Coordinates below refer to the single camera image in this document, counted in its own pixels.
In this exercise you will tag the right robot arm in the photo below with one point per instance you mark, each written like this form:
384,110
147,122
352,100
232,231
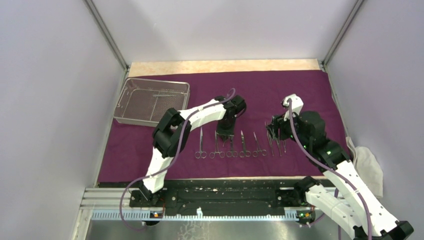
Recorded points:
360,215

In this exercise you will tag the small curved hemostat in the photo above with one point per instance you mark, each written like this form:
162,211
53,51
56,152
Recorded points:
259,151

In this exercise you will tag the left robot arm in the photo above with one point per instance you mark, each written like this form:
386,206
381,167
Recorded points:
172,132

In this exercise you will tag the surgical forceps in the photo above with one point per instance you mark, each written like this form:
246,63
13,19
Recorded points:
200,154

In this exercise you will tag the short metal tweezers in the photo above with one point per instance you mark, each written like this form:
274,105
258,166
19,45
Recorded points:
284,145

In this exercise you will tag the grey cable duct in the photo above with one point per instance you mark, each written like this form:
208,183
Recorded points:
140,214

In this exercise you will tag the surgical scissors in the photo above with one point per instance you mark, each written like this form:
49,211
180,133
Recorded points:
244,152

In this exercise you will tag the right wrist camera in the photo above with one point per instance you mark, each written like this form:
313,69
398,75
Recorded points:
296,105

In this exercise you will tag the surgical clamp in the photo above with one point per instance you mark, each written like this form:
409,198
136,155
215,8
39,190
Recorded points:
217,153

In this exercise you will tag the small metal scissors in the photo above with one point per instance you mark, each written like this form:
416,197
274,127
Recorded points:
232,153

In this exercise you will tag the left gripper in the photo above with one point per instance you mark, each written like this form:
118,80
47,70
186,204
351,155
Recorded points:
224,134

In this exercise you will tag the metal mesh instrument tray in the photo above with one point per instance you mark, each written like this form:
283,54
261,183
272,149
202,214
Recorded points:
137,106

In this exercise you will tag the metal spatula handle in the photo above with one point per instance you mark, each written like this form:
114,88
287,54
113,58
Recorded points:
269,139

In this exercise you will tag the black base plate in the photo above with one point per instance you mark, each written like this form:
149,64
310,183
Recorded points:
233,197

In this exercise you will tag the maroon wrap cloth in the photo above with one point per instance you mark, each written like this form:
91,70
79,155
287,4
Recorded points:
128,152

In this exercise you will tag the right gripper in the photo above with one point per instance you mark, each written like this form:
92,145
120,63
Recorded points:
278,122

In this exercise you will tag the white crumpled cloth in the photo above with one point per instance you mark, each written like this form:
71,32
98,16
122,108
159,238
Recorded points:
368,168

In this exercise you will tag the thin scalpel handle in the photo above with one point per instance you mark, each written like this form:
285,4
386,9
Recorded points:
163,95

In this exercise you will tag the long metal tweezers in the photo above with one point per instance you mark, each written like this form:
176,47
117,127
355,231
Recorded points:
277,145

